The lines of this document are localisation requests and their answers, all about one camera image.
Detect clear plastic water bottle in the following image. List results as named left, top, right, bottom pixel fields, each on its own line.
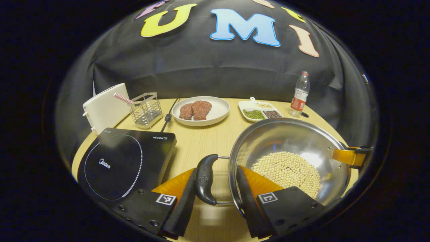
left=288, top=71, right=310, bottom=118

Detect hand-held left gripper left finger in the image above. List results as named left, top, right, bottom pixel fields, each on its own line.
left=113, top=167, right=198, bottom=240

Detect brown meat steak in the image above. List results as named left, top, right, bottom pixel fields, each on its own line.
left=179, top=103, right=194, bottom=120
left=192, top=100, right=212, bottom=121

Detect pink striped straw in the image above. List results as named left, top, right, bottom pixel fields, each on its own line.
left=114, top=92, right=137, bottom=107

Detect white divided bean dish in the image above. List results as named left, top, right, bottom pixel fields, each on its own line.
left=239, top=100, right=284, bottom=122

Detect black backdrop cloth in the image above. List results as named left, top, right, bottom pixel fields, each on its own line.
left=57, top=0, right=373, bottom=148

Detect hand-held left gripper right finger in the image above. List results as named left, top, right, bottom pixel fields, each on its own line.
left=236, top=165, right=326, bottom=239

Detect white toaster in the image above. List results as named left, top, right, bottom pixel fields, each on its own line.
left=83, top=83, right=132, bottom=135

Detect black induction cooktop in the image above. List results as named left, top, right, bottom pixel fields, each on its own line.
left=77, top=127, right=177, bottom=202

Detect steel pot with black handles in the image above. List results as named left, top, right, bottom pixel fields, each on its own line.
left=195, top=118, right=352, bottom=216

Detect black power cable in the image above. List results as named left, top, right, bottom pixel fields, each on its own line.
left=161, top=98, right=179, bottom=132

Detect pile of soybeans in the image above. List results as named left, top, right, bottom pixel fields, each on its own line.
left=250, top=152, right=321, bottom=199

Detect round white plate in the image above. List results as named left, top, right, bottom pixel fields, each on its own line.
left=172, top=96, right=230, bottom=127

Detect wire mesh utensil basket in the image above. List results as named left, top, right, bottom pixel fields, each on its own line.
left=129, top=92, right=163, bottom=130

